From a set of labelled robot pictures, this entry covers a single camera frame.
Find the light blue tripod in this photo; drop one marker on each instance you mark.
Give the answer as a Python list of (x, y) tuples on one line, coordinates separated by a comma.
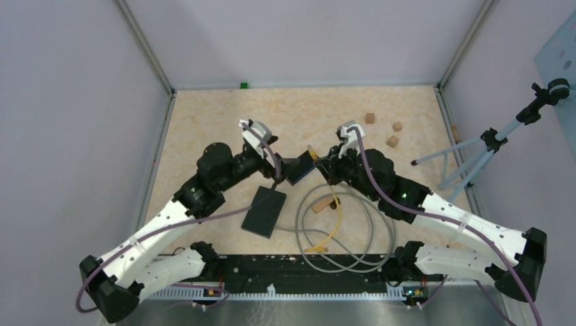
[(468, 172)]

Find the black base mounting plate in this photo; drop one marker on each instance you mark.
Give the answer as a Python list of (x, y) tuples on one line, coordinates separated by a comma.
[(291, 274)]

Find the wooden cube near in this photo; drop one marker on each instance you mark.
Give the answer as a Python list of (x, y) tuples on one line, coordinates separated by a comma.
[(393, 141)]

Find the light blue perforated panel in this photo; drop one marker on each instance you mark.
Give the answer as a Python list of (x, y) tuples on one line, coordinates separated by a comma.
[(556, 59)]

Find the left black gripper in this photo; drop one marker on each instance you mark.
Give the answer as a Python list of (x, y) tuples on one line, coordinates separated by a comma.
[(269, 171)]

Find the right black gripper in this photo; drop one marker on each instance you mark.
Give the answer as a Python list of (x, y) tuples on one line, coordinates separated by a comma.
[(330, 164)]

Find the wooden cube far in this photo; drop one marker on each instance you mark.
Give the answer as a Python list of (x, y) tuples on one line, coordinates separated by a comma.
[(369, 118)]

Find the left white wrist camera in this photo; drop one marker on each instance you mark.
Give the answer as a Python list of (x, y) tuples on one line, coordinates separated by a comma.
[(257, 137)]

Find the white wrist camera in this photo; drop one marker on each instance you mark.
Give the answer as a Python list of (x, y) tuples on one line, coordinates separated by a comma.
[(349, 134), (257, 137)]

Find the black network switch box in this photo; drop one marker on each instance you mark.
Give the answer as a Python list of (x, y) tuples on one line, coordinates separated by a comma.
[(265, 210)]

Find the wooden cube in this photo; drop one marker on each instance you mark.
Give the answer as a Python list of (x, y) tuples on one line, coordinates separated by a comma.
[(397, 126), (369, 118), (393, 141)]

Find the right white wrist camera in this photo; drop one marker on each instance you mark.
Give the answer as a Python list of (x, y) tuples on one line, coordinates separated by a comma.
[(349, 134)]

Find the black blue switch box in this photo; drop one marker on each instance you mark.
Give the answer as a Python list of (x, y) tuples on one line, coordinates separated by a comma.
[(298, 168)]

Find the wooden cylinder block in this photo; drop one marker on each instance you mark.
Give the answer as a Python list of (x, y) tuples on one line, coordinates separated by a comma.
[(322, 204)]

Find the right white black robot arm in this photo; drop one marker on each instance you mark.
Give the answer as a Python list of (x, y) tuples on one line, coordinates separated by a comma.
[(511, 260)]

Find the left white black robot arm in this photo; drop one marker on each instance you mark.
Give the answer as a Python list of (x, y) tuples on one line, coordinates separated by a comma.
[(114, 281)]

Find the wooden cube middle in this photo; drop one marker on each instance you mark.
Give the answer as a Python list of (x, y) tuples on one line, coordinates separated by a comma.
[(397, 126)]

